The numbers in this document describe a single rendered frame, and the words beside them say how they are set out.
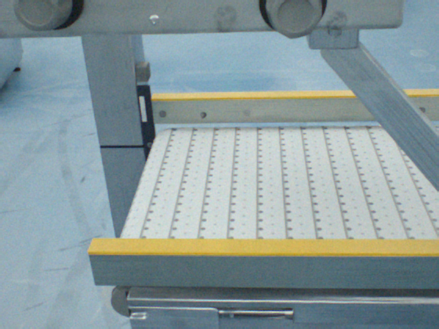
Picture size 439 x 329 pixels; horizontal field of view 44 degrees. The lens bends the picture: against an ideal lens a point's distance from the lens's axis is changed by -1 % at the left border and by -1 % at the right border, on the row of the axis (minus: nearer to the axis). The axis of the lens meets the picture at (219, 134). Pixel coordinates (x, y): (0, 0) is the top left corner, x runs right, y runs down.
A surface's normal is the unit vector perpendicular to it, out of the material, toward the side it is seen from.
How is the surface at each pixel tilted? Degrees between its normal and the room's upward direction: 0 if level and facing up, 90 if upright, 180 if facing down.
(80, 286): 0
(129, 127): 90
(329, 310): 90
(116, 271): 90
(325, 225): 0
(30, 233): 0
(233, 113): 90
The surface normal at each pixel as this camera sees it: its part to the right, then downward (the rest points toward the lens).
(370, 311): -0.07, 0.47
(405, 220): -0.04, -0.88
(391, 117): -0.60, 0.35
